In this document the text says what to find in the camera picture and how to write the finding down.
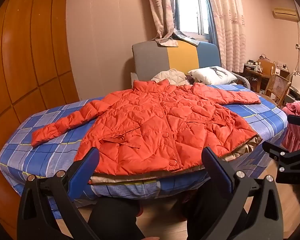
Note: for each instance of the person's left trouser leg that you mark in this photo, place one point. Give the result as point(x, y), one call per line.
point(115, 220)

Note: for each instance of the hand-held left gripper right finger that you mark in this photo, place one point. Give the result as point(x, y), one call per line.
point(221, 172)

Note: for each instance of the wooden wardrobe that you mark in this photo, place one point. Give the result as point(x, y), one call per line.
point(27, 55)

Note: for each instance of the grey yellow blue headboard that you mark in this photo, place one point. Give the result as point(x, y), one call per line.
point(150, 60)

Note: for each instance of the pink patterned curtain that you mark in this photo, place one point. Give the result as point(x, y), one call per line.
point(160, 10)
point(227, 17)

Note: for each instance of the rattan chair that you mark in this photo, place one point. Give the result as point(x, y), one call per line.
point(277, 87)

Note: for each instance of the person's right trouser leg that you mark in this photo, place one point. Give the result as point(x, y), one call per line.
point(205, 217)

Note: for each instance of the beige quilted jacket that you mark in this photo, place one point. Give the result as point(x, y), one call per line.
point(170, 76)

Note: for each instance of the wall air conditioner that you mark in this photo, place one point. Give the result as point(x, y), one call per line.
point(285, 13)

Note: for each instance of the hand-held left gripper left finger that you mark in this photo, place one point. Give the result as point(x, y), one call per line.
point(83, 171)

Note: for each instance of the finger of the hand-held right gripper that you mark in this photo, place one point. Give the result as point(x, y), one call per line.
point(298, 120)
point(290, 160)

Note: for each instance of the orange quilted jacket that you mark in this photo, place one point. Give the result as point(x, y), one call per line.
point(152, 120)

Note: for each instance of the window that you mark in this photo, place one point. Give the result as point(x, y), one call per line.
point(190, 10)

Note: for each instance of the pink ruffled blanket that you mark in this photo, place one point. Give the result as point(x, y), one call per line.
point(296, 135)

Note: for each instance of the cluttered wooden desk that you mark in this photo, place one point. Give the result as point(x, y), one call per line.
point(258, 76)

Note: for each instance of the bed with blue plaid sheet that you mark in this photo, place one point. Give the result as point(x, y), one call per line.
point(52, 155)

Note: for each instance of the person's trouser leg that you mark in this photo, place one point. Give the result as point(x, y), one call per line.
point(205, 217)
point(115, 220)

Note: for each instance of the grey mesh bed rail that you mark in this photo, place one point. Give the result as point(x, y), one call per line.
point(133, 80)
point(242, 81)

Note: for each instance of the white printed pillow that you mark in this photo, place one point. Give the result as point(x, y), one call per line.
point(210, 75)

